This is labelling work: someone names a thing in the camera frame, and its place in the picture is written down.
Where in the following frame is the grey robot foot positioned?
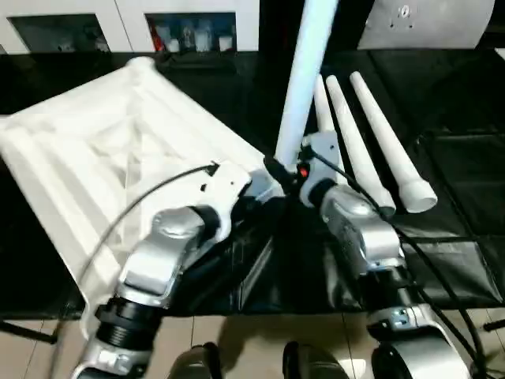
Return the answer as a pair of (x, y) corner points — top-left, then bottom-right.
(172, 342), (221, 379)
(282, 340), (345, 379)

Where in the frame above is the black box with gold label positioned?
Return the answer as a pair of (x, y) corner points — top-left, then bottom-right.
(258, 0), (372, 52)

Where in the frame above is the grey left robot foot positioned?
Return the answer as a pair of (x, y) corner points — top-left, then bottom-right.
(172, 342), (221, 379)

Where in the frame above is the black work mat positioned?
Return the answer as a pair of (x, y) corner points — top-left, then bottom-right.
(0, 47), (505, 321)

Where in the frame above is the grey right robot foot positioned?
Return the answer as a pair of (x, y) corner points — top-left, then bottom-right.
(282, 340), (345, 379)

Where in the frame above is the white plastic table leg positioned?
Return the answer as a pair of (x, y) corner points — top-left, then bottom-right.
(274, 0), (340, 169)
(313, 74), (337, 136)
(349, 72), (438, 214)
(325, 74), (397, 216)

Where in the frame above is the white glass door cabinet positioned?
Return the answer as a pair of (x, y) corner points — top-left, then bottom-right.
(0, 0), (261, 54)

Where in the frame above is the white plastic table top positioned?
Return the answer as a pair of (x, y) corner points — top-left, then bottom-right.
(0, 56), (285, 340)

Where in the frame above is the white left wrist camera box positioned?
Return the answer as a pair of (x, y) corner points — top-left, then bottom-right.
(195, 160), (253, 242)

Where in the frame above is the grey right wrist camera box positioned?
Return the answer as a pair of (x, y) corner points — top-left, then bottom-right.
(300, 132), (343, 206)

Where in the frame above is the black metal table frame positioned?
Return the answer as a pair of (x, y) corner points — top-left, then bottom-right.
(0, 318), (57, 345)

